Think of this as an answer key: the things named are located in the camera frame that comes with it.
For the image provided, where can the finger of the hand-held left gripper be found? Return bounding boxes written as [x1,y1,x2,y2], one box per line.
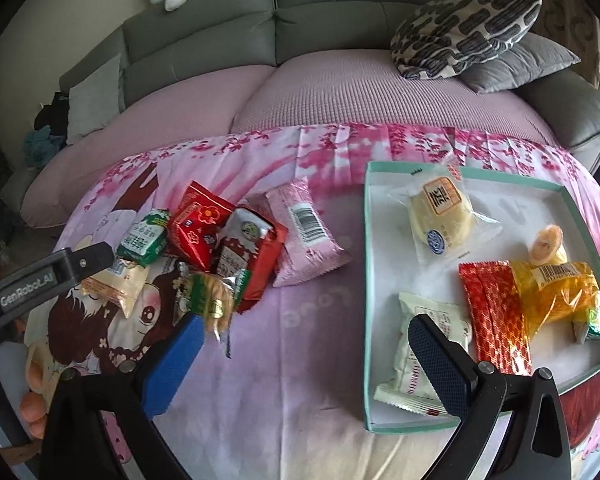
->
[54,241,117,285]

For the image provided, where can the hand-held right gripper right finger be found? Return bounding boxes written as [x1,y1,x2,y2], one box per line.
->
[407,314,573,480]

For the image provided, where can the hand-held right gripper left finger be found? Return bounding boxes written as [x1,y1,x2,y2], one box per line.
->
[40,312,206,480]

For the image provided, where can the beige cake packet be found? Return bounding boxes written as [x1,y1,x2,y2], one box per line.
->
[81,260,148,318]

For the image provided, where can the cream white snack packet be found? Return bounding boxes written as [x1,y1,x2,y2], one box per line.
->
[374,292,473,417]

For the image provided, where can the small green snack packet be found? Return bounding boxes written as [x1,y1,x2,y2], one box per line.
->
[116,209,172,267]

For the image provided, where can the clear green cookie packet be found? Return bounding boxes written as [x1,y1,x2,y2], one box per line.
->
[174,260,253,358]

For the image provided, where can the red patterned snack packet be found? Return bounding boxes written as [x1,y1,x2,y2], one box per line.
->
[458,260,533,376]

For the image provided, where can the red flower snack packet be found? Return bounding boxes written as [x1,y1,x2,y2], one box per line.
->
[167,181,237,272]

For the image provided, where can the red and white snack packet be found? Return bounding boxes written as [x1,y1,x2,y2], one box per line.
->
[215,205,288,315]

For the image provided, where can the yellow snack packet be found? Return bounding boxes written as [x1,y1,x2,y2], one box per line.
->
[510,260,600,343]

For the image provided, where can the clear bun packet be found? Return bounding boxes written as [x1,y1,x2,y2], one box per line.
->
[386,164,501,266]

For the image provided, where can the orange jelly cup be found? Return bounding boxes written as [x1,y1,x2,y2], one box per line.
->
[528,226,568,267]

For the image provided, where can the white and green snack packet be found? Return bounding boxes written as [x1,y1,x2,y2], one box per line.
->
[572,290,600,345]

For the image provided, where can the pink snack packet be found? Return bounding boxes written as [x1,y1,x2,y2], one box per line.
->
[265,177,352,288]

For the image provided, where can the white box with teal rim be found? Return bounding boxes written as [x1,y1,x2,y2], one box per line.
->
[364,161,600,432]

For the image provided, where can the person's left hand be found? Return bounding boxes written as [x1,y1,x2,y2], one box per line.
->
[20,357,52,442]

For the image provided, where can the teal cloth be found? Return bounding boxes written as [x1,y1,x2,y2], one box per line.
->
[22,125,53,161]

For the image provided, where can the printed pink blanket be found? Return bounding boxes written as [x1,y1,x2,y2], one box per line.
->
[22,122,600,480]

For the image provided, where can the dark clothes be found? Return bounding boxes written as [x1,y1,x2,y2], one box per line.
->
[34,91,71,131]

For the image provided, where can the light grey cushion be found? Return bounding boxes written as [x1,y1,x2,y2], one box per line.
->
[66,52,123,146]

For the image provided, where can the pink sofa cover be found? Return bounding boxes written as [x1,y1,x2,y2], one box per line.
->
[27,49,568,228]

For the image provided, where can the grey pillow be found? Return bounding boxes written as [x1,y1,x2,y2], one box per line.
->
[462,34,581,93]

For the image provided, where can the black and white patterned pillow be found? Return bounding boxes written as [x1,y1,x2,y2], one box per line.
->
[390,0,542,80]

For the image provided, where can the grey sofa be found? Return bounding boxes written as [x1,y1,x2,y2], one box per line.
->
[60,0,600,171]

